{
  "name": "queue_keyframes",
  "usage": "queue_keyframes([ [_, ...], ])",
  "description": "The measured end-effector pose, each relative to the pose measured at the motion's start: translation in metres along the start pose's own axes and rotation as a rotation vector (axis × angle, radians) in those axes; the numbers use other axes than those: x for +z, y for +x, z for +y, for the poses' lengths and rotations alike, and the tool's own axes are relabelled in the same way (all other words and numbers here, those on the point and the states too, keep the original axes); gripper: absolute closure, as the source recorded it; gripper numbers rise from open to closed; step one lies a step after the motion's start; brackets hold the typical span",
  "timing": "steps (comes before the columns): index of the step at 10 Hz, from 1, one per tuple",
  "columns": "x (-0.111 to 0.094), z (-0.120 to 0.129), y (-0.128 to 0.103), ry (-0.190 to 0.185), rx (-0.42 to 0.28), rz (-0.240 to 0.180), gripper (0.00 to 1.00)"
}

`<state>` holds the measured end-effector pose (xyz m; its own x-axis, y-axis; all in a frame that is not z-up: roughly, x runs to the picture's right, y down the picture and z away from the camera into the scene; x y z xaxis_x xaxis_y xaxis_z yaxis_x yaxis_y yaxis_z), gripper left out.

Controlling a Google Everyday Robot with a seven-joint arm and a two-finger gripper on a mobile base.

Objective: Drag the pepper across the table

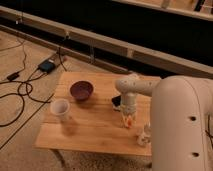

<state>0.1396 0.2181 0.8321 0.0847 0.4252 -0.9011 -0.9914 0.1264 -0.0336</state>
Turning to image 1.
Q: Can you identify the wooden table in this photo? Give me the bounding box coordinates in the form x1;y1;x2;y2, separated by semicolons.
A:
36;72;151;156

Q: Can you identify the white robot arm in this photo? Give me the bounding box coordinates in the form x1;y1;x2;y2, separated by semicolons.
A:
115;74;213;171

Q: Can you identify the translucent plastic cup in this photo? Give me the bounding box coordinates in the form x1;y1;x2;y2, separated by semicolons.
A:
50;99;70;122

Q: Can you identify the small black plug adapter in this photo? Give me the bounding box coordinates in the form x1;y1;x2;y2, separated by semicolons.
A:
7;72;19;81

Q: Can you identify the black floor cable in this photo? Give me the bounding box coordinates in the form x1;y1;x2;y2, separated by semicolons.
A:
0;36;68;128

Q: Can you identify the small clear bottle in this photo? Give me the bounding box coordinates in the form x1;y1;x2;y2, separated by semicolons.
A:
137;124;151;147

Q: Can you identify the dark purple bowl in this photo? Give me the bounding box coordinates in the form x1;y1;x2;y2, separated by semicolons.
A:
70;81;94;101

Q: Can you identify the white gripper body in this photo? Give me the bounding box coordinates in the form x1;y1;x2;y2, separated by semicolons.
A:
121;105;136;123

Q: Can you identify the blue power adapter box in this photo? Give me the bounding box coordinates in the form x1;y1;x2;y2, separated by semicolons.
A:
38;60;55;74

